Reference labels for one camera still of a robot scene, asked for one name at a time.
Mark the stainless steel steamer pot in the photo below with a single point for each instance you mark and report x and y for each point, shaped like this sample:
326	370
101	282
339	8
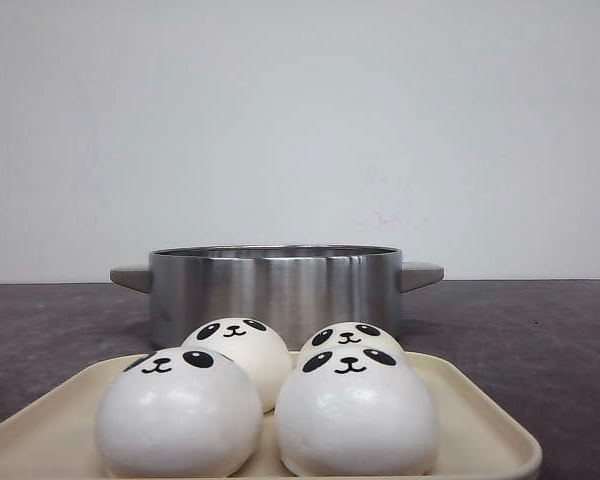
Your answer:
295	289

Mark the panda bun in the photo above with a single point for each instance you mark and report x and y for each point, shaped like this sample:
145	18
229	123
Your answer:
356	411
349	334
254	346
179	412

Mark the cream rectangular plastic tray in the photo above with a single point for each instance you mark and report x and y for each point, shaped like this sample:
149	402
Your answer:
53	438

